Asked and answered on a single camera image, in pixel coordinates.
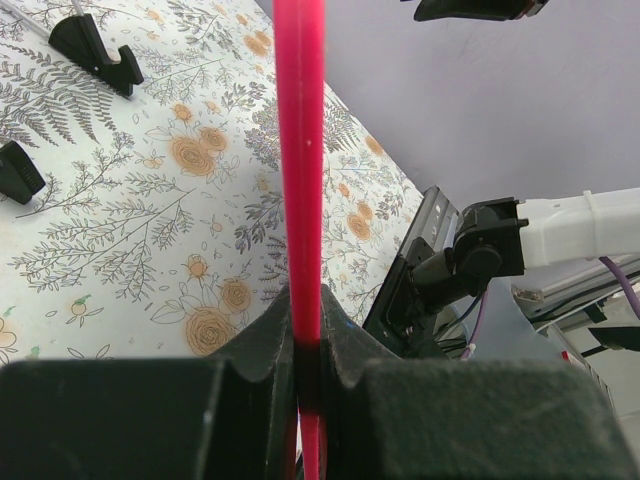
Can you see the floral patterned table mat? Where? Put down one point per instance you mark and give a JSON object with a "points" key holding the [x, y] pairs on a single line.
{"points": [[160, 230]]}

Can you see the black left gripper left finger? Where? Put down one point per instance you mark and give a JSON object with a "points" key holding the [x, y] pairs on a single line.
{"points": [[229, 415]]}

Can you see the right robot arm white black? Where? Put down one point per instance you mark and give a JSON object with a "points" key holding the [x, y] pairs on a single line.
{"points": [[540, 99]]}

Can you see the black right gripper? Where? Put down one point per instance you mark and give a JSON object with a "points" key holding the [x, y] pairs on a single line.
{"points": [[487, 10]]}

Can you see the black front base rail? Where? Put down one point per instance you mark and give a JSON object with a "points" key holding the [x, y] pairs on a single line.
{"points": [[419, 284]]}

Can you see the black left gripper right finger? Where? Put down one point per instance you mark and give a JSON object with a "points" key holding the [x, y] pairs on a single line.
{"points": [[389, 418]]}

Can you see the pink framed whiteboard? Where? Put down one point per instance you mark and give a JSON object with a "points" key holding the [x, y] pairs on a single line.
{"points": [[299, 55]]}

